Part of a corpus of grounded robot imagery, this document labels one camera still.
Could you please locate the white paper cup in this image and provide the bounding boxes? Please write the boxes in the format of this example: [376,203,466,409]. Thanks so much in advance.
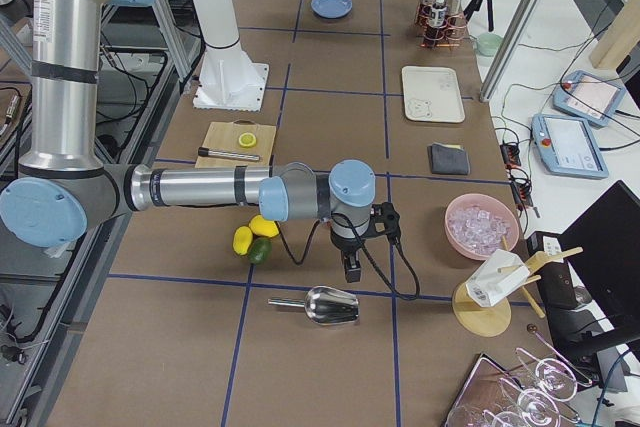
[465,249,530,308]

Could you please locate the tea bottle right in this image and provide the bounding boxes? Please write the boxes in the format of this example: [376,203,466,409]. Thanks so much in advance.
[446,0,462,30]

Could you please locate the grey folded cloth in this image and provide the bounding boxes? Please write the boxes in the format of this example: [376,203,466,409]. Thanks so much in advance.
[428,143,470,175]

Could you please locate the large yellow lemon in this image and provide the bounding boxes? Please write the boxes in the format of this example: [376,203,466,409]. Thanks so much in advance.
[248,214,280,238]

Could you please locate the tea bottle middle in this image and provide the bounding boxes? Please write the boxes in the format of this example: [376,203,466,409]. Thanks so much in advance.
[425,0,446,46]

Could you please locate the copper wire bottle rack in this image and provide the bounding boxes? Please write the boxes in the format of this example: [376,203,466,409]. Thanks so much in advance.
[415,0,467,49]

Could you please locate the pink bowl of ice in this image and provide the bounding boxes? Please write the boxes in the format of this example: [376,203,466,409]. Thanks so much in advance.
[444,193,520,260]

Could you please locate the steel ice scoop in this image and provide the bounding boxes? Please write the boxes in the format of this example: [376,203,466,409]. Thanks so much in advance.
[268,286,359,326]

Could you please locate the wine glasses on tray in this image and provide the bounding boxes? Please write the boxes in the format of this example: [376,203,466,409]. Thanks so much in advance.
[443,344,593,427]

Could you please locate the aluminium frame post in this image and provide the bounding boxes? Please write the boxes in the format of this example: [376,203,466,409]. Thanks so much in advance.
[479,0,541,102]

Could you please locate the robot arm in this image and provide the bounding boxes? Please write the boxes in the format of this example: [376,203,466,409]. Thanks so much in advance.
[1,0,375,282]

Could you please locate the wooden cup stand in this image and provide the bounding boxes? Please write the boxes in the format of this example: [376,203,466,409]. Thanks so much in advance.
[452,247,583,337]

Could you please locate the cream bear tray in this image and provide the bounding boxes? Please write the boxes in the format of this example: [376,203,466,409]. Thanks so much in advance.
[401,66,465,124]

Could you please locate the teach pendant near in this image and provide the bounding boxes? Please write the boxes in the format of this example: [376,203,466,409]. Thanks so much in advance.
[531,114,609,179]

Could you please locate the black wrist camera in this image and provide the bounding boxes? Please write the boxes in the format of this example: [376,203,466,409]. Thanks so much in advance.
[369,202,401,245]

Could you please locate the blue round plate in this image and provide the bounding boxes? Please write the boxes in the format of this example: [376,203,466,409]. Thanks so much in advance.
[310,0,353,20]

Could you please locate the wooden cutting board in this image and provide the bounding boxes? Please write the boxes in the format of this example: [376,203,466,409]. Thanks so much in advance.
[195,121,277,168]

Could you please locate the steel cylinder rod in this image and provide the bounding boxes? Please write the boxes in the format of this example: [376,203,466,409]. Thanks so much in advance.
[197,146,261,162]

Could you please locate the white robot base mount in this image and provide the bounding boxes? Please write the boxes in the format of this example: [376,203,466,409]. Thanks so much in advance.
[192,0,269,112]

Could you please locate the black monitor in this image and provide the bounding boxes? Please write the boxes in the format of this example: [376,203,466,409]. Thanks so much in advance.
[560,180,640,317]

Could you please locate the teach pendant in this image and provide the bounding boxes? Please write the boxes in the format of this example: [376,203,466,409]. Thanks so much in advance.
[553,70,627,128]
[531,114,609,179]

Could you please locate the teach pendant far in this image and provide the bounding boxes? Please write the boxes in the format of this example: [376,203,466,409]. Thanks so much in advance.
[553,70,627,128]

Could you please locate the mint green bowl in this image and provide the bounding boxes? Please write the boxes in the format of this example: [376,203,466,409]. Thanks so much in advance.
[475,32,503,57]

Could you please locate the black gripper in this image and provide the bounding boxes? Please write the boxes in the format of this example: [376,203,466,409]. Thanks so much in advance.
[337,243,362,283]

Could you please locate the half lemon slice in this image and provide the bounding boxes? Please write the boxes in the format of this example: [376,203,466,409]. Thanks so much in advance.
[237,132,258,149]

